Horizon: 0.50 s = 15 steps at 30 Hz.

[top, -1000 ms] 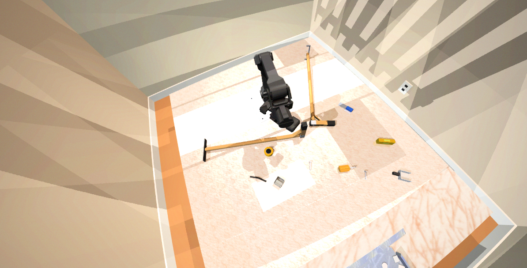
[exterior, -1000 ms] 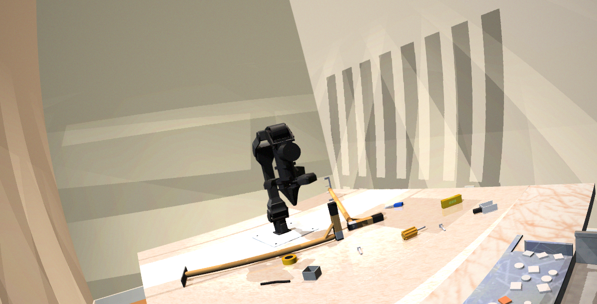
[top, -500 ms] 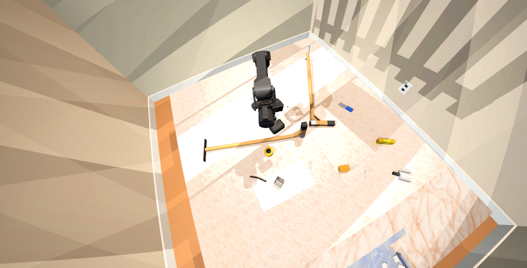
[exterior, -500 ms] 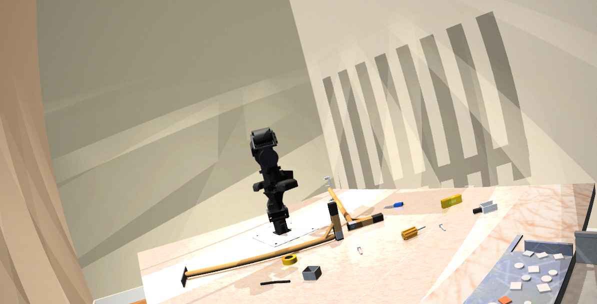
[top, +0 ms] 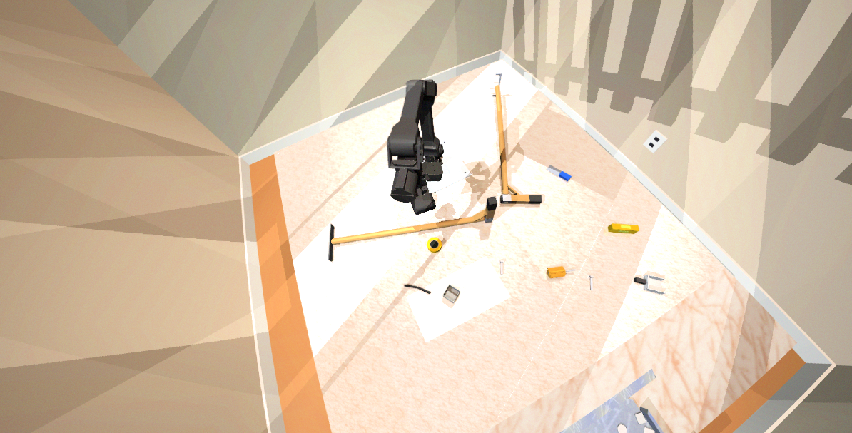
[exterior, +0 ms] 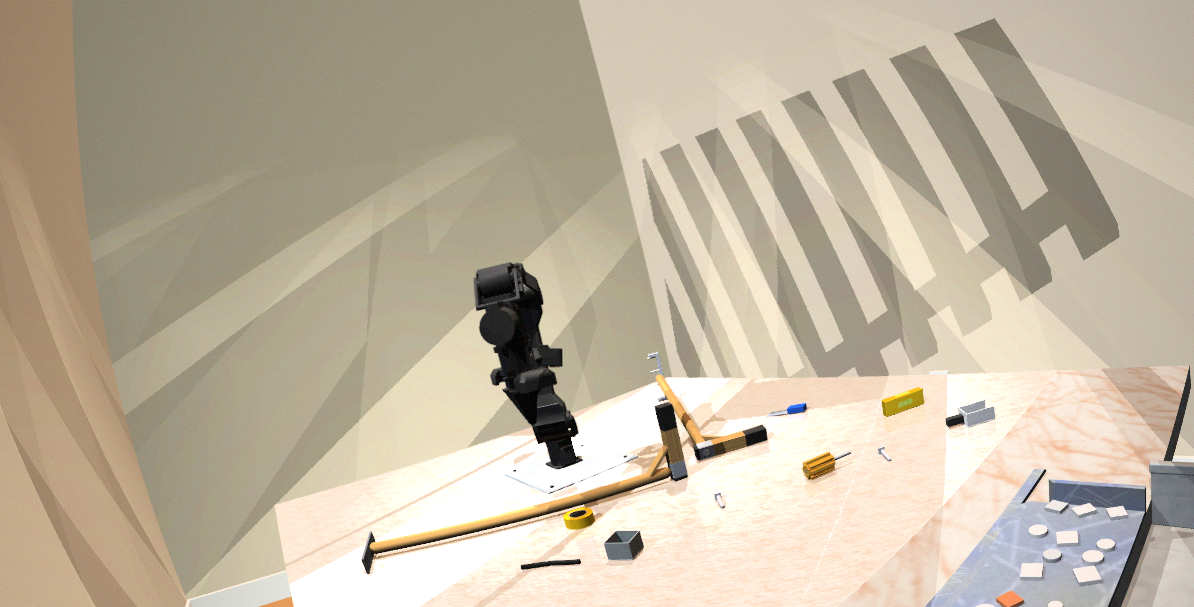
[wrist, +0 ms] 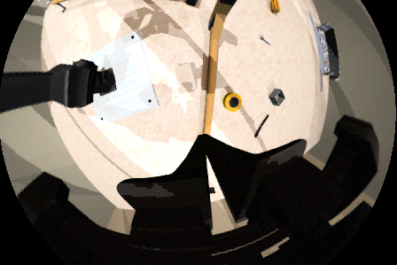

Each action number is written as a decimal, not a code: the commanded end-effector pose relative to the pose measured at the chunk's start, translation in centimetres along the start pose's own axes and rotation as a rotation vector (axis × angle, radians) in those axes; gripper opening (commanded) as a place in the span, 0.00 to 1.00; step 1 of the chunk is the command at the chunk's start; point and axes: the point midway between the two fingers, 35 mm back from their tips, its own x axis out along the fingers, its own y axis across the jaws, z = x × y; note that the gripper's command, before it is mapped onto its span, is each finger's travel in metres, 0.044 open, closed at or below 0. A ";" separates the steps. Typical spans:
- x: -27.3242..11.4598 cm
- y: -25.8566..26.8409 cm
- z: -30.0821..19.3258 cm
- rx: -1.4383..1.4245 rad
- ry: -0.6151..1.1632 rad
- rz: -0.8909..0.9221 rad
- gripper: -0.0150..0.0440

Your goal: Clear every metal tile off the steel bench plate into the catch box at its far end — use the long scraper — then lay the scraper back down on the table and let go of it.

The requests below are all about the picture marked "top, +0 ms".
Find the yellow rectangular block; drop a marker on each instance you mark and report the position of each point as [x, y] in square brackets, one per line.
[625, 228]

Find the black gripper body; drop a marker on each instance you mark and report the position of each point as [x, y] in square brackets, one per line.
[422, 203]

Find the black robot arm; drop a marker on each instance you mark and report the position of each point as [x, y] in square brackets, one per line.
[412, 149]

